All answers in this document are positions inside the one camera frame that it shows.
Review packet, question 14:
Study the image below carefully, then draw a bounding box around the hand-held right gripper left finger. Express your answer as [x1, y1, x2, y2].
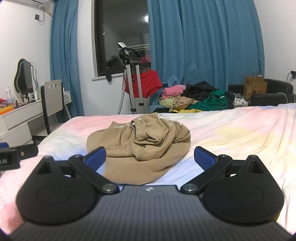
[35, 146, 119, 195]

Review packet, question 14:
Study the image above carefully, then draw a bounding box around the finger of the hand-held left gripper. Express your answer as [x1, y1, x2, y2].
[0, 142, 39, 161]

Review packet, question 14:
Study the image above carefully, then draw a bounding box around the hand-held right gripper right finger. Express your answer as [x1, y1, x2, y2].
[180, 146, 266, 195]

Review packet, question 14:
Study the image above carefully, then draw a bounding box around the tan hoodie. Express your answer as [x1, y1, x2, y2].
[87, 113, 192, 186]

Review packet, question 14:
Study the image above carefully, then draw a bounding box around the white desk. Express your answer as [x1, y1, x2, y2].
[0, 91, 70, 145]

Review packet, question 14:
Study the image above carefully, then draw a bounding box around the orange box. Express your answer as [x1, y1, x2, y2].
[0, 104, 14, 115]

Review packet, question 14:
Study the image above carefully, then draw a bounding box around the pastel bedsheet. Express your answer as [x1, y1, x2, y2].
[0, 103, 296, 232]

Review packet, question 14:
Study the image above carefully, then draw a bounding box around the yellow garment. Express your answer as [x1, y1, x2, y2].
[172, 108, 204, 113]

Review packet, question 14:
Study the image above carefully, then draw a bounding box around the beige patterned garment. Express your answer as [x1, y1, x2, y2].
[170, 96, 197, 112]

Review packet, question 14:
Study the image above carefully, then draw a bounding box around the navy garment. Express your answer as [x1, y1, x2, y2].
[224, 91, 235, 109]

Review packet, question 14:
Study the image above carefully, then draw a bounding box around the black garment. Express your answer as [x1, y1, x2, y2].
[181, 81, 218, 101]

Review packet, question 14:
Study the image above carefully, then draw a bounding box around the pale green garment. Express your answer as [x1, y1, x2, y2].
[158, 98, 176, 108]

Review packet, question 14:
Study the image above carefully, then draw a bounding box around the white patterned cloth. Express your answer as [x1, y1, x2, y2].
[232, 93, 249, 107]

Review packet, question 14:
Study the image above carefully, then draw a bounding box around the white backed chair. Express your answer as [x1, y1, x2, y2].
[40, 79, 71, 136]

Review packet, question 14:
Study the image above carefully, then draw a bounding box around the teal blue cloth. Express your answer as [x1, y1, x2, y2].
[148, 93, 171, 113]

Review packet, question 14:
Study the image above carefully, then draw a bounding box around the wavy framed mirror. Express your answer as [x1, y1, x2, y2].
[14, 58, 37, 95]

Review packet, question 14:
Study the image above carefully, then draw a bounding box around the garment steamer stand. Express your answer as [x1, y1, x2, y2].
[117, 42, 148, 115]

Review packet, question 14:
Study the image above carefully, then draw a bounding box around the pink garment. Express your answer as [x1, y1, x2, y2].
[161, 85, 186, 100]

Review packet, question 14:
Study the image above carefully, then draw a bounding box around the red garment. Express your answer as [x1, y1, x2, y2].
[125, 70, 163, 98]

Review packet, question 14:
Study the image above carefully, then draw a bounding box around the black sofa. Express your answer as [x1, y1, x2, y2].
[228, 79, 295, 106]

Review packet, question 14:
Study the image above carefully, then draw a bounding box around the narrow blue curtain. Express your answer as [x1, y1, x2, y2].
[50, 0, 85, 123]

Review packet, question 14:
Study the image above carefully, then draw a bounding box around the wide blue curtain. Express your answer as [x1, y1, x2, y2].
[147, 0, 265, 93]

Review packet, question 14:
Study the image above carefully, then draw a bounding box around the dark window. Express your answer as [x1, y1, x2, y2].
[91, 0, 151, 80]

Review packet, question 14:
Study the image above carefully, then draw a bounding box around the white air conditioner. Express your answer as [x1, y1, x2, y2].
[22, 0, 55, 10]

